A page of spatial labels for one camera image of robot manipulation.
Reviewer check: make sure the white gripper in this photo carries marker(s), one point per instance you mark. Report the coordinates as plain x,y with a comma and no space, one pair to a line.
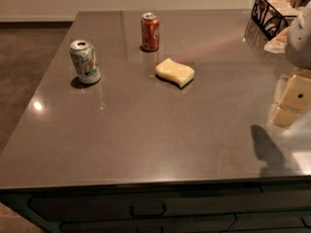
299,43

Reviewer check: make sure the yellow green sponge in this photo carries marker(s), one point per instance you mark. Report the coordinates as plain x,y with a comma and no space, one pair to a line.
175,72

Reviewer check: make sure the orange soda can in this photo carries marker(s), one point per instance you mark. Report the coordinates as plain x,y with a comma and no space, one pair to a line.
150,31

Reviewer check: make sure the white green 7up can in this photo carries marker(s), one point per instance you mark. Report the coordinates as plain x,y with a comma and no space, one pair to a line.
84,59

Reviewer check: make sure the dark cabinet drawer lower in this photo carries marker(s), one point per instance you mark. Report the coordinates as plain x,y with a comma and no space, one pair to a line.
249,223

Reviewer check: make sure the dark cabinet drawer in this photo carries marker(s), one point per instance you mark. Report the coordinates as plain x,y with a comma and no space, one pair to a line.
174,203
249,223

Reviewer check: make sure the dark cabinet drawer upper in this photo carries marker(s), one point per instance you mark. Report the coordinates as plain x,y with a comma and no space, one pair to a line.
174,203

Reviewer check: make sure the black wire napkin basket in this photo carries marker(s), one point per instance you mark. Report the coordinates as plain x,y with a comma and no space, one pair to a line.
271,31

